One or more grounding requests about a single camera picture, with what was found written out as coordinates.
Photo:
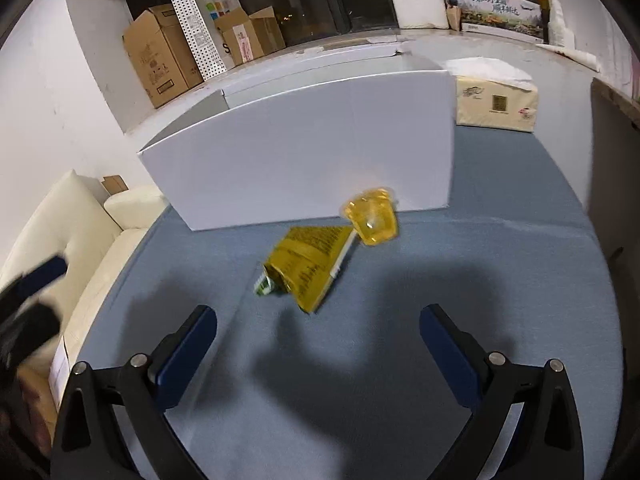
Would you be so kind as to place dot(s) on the yellow jelly cup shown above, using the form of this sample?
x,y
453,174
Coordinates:
x,y
373,215

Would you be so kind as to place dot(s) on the small open cardboard box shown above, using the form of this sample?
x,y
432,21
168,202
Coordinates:
x,y
250,36

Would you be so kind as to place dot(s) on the white foam box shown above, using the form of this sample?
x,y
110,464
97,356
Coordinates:
x,y
421,14

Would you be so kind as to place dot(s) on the white bottle on sill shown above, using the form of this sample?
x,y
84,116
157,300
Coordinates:
x,y
559,33

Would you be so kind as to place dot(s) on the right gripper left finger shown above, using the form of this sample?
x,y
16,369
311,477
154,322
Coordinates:
x,y
169,369

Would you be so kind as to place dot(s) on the tall brown cardboard box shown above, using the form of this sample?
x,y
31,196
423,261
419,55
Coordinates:
x,y
161,57

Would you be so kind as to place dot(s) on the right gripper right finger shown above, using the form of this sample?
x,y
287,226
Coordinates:
x,y
468,369

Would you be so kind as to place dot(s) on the dark side table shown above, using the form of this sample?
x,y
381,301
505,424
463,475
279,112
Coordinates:
x,y
613,203

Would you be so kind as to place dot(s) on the cream sofa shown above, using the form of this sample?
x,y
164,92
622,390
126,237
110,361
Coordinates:
x,y
96,239

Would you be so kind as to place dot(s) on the dotted white paper bag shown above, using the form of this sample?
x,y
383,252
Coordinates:
x,y
197,20

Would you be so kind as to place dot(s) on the blue grey table mat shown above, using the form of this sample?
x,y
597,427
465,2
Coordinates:
x,y
351,392

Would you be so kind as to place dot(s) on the printed landscape gift box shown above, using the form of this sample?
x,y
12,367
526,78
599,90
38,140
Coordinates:
x,y
512,19

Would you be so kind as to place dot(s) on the olive green pickle packet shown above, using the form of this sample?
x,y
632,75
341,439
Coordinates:
x,y
305,264

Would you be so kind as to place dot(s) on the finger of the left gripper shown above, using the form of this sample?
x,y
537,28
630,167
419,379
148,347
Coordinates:
x,y
42,276

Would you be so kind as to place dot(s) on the white open storage box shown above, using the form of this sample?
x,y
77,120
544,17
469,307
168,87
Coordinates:
x,y
304,150

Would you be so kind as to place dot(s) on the person's left hand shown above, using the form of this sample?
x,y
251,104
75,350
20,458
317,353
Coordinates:
x,y
28,413

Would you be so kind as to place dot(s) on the tissue pack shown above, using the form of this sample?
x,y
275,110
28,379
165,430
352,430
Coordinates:
x,y
493,94

